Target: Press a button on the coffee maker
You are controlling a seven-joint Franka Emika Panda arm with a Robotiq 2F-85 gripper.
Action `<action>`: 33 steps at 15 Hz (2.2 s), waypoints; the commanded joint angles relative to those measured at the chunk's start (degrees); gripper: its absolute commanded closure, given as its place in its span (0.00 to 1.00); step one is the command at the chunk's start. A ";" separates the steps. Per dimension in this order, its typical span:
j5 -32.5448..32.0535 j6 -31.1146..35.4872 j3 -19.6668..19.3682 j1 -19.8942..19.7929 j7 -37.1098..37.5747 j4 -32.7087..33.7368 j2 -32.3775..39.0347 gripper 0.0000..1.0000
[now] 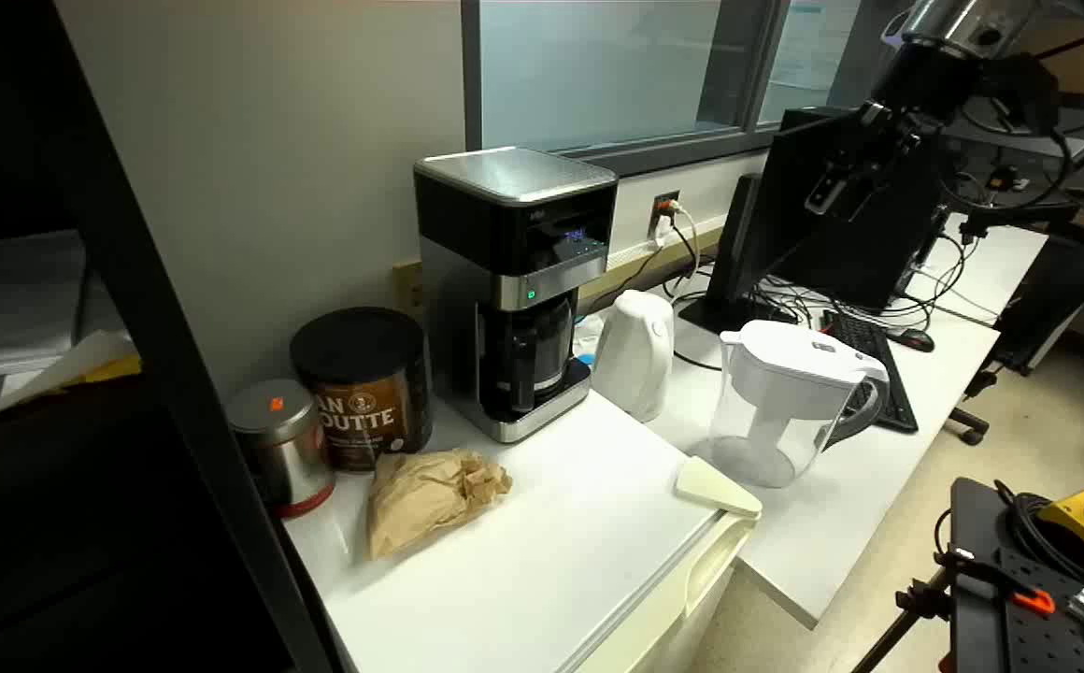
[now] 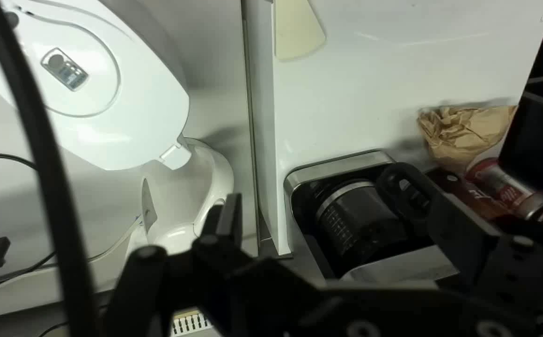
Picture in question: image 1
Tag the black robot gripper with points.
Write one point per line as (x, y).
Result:
(876, 138)

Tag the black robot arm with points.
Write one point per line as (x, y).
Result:
(951, 51)

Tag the black silver coffee maker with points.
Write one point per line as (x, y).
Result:
(507, 244)

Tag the brown coffee can black lid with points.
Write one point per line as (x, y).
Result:
(368, 378)

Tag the black computer monitor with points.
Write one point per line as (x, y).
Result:
(845, 231)

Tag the black office chair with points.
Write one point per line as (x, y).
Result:
(1024, 290)

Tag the white water filter pitcher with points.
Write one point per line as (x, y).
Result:
(785, 397)

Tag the white electric kettle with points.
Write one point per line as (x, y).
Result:
(637, 352)

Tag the black perforated cart top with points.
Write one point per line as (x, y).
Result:
(1016, 582)

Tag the brown paper bag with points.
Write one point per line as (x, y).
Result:
(418, 498)

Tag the wall power outlet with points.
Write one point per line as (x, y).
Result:
(664, 206)

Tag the black dark shelf frame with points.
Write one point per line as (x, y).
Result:
(131, 530)

